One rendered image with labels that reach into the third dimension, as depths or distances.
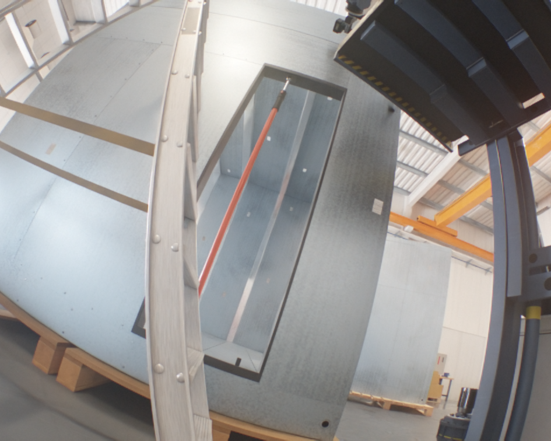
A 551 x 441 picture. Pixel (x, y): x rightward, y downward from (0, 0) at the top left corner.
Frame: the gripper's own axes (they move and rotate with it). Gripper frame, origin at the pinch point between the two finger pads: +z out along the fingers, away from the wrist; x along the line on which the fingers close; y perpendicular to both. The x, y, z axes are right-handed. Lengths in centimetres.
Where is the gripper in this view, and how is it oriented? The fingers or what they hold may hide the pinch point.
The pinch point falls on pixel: (347, 30)
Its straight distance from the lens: 242.1
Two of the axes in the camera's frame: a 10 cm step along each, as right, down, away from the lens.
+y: -8.0, -5.9, 1.4
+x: -5.9, 7.2, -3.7
